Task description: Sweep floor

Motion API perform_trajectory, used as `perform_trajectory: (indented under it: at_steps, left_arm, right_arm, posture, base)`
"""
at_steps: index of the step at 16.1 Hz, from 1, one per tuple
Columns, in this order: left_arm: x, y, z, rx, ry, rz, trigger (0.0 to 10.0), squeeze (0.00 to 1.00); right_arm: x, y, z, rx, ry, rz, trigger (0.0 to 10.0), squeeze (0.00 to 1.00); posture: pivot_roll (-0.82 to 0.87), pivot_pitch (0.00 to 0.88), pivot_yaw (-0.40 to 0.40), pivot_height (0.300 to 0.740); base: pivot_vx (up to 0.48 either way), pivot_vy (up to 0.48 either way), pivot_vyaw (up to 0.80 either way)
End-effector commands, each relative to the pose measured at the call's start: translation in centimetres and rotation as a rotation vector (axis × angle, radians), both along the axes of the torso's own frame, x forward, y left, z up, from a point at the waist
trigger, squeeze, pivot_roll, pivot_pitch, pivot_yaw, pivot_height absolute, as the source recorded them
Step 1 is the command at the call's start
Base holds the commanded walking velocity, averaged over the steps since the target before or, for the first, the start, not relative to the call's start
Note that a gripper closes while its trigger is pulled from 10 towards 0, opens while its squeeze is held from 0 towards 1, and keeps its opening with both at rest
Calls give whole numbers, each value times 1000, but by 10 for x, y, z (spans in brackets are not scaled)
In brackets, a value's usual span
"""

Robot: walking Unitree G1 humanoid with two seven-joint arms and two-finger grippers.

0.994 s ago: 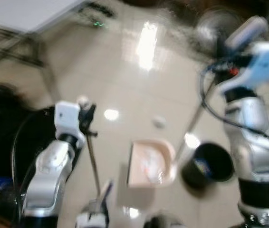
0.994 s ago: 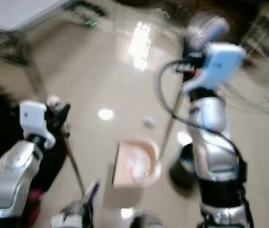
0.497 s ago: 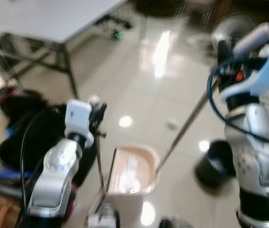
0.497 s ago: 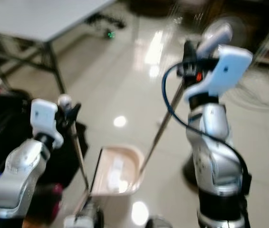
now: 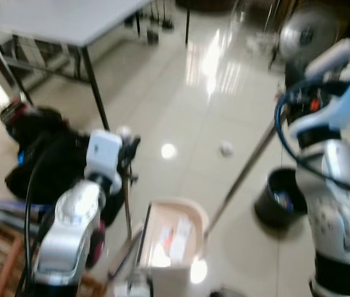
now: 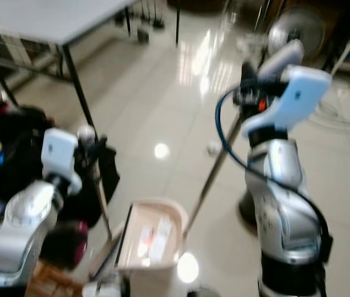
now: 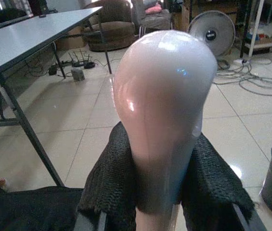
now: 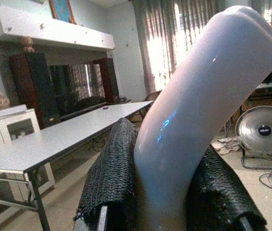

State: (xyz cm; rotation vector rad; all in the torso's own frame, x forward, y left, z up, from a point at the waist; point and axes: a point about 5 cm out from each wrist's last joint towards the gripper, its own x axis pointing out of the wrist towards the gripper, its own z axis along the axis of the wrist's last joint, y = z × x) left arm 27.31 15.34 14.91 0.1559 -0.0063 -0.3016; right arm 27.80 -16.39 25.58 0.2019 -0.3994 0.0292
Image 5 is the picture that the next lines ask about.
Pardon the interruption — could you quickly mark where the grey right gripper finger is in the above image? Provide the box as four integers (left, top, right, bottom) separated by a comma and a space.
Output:
305, 38, 350, 80

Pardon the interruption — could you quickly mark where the beige long-handled dustpan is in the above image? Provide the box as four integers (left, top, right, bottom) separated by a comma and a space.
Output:
107, 127, 210, 297

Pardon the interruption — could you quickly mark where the grey broom handle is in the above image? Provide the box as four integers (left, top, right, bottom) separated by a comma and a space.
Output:
201, 118, 278, 242

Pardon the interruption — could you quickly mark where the grey round floor fan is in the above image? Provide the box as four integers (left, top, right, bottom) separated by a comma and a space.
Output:
279, 5, 344, 62

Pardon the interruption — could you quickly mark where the white crumpled paper ball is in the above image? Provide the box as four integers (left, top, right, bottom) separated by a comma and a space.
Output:
220, 142, 235, 157

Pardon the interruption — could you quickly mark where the black bag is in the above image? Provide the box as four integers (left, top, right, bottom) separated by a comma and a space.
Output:
0, 102, 129, 226

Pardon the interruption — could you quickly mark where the black and pink object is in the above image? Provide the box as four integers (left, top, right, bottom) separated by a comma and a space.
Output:
87, 220, 108, 270

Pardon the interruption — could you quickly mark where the black bucket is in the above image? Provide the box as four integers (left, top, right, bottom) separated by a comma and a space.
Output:
254, 167, 310, 228

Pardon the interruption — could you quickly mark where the small black box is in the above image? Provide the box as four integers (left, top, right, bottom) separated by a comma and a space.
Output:
144, 28, 161, 45

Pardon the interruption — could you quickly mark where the grey table with black legs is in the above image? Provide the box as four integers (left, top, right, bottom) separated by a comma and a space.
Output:
0, 0, 157, 132

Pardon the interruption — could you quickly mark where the brown wicker basket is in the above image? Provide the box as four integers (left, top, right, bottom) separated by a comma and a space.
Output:
0, 210, 108, 297

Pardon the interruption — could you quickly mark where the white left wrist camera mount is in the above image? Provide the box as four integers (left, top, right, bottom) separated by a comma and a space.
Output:
86, 130, 124, 187

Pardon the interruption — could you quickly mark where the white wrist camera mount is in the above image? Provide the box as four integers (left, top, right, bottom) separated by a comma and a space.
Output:
288, 65, 350, 142
86, 130, 124, 187

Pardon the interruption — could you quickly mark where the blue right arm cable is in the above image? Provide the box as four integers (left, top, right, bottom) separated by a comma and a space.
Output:
273, 87, 350, 205

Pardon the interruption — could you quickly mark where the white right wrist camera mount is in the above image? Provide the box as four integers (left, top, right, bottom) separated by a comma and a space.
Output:
288, 65, 350, 142

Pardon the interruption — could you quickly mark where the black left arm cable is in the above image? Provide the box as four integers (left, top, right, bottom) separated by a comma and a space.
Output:
14, 139, 70, 297

